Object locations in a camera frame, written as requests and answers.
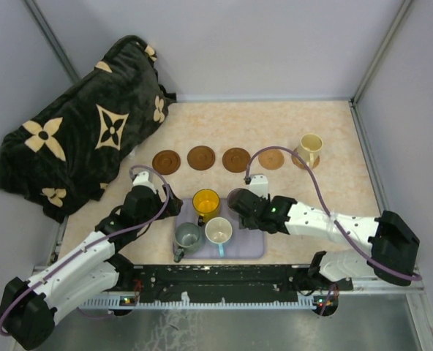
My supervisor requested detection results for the purple transparent mug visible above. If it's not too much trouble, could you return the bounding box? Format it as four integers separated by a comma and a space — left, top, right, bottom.
226, 190, 235, 208

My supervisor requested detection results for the white mug blue handle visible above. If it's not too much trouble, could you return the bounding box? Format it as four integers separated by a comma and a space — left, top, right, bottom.
205, 217, 233, 258

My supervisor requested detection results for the dark brown wooden coaster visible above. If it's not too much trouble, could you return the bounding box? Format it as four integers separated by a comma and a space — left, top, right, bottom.
152, 150, 181, 176

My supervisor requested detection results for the light woven rattan coaster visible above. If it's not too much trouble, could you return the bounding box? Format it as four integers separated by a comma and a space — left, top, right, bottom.
257, 148, 285, 170

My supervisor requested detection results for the cream yellow ceramic mug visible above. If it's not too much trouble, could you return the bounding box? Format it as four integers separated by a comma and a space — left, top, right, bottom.
296, 133, 323, 168

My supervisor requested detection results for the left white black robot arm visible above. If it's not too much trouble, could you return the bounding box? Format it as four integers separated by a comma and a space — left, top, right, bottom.
0, 185, 183, 350

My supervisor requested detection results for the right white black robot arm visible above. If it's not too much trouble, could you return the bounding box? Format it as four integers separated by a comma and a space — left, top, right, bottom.
227, 188, 420, 290

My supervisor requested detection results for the lavender plastic tray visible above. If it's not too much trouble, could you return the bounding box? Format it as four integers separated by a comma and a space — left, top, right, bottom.
184, 198, 266, 260

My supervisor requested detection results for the yellow transparent mug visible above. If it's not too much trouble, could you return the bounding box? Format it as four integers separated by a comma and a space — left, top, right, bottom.
192, 189, 220, 227

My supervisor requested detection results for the grey ceramic mug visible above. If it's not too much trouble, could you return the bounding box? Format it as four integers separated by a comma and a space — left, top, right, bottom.
173, 222, 205, 263

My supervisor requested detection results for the black floral plush blanket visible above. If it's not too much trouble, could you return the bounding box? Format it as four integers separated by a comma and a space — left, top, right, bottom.
0, 35, 176, 222

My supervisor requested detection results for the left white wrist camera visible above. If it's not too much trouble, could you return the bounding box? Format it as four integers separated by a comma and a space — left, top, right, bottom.
132, 170, 156, 192

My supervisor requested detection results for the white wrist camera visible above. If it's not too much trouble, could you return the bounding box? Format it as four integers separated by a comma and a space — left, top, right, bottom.
132, 170, 156, 192
247, 174, 268, 199

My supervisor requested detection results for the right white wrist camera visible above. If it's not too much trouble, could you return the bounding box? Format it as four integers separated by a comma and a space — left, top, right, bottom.
247, 174, 268, 199

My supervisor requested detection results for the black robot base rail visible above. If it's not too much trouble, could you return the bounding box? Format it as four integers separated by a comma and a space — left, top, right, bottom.
107, 265, 332, 303

